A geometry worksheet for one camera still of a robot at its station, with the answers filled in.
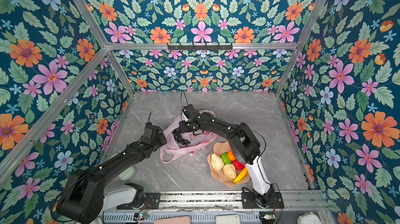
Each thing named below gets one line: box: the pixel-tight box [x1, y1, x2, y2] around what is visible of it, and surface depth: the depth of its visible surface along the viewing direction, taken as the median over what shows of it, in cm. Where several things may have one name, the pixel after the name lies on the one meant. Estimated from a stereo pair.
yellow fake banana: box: [233, 166, 248, 183], surface depth 78 cm
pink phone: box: [153, 215, 192, 224], surface depth 69 cm
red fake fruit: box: [232, 158, 246, 171], surface depth 80 cm
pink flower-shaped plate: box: [207, 141, 251, 188], surface depth 81 cm
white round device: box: [296, 211, 323, 224], surface depth 67 cm
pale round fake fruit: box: [210, 153, 224, 171], surface depth 80 cm
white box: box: [215, 214, 241, 224], surface depth 69 cm
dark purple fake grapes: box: [171, 128, 191, 146], surface depth 95 cm
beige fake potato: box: [222, 163, 237, 180], surface depth 79 cm
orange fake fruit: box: [227, 148, 236, 161], surface depth 80 cm
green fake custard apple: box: [220, 152, 233, 165], surface depth 82 cm
